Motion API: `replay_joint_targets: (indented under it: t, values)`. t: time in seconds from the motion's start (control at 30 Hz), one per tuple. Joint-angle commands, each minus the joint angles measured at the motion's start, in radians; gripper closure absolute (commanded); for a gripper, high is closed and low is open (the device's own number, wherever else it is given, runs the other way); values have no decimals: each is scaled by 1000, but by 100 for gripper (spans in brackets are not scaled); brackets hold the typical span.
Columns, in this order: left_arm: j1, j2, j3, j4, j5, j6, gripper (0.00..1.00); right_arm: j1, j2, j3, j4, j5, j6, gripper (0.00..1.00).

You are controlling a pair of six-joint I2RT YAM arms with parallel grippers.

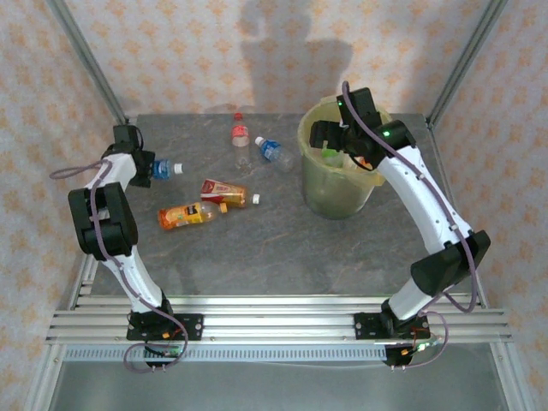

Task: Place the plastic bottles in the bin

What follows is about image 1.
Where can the grey metal lower shelf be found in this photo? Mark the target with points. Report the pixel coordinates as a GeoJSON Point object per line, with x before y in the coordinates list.
{"type": "Point", "coordinates": [278, 389]}

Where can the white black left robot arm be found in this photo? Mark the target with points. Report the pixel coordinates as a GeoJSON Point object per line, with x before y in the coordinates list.
{"type": "Point", "coordinates": [128, 274]}

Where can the aluminium front rail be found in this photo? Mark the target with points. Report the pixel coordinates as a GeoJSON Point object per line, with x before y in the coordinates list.
{"type": "Point", "coordinates": [278, 321]}

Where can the green lime label bottle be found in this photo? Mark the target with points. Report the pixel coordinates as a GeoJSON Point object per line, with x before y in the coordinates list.
{"type": "Point", "coordinates": [331, 156]}

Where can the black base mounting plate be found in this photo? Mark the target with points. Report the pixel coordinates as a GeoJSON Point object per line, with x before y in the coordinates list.
{"type": "Point", "coordinates": [192, 327]}
{"type": "Point", "coordinates": [364, 327]}

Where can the aluminium frame post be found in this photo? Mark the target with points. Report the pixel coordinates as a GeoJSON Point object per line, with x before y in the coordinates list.
{"type": "Point", "coordinates": [468, 55]}
{"type": "Point", "coordinates": [85, 55]}

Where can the blue label bottle white cap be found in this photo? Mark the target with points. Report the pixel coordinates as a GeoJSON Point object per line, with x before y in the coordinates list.
{"type": "Point", "coordinates": [270, 150]}
{"type": "Point", "coordinates": [164, 168]}

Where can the red gold tea bottle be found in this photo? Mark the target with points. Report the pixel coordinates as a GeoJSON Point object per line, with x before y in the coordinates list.
{"type": "Point", "coordinates": [222, 192]}

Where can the small circuit board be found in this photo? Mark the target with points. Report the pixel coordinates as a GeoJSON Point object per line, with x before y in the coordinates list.
{"type": "Point", "coordinates": [171, 352]}
{"type": "Point", "coordinates": [421, 346]}

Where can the orange juice bottle yellow cap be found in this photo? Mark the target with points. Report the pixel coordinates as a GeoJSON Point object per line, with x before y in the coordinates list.
{"type": "Point", "coordinates": [184, 216]}

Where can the red label cola bottle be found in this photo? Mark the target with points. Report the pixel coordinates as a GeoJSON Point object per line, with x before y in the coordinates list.
{"type": "Point", "coordinates": [240, 132]}

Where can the aluminium frame leg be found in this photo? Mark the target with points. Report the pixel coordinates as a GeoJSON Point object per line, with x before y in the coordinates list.
{"type": "Point", "coordinates": [509, 381]}
{"type": "Point", "coordinates": [43, 381]}

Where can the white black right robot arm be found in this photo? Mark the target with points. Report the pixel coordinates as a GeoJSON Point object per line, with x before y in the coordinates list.
{"type": "Point", "coordinates": [419, 192]}

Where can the aluminium side rail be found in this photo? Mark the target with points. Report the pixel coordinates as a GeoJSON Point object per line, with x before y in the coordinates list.
{"type": "Point", "coordinates": [446, 171]}
{"type": "Point", "coordinates": [85, 287]}

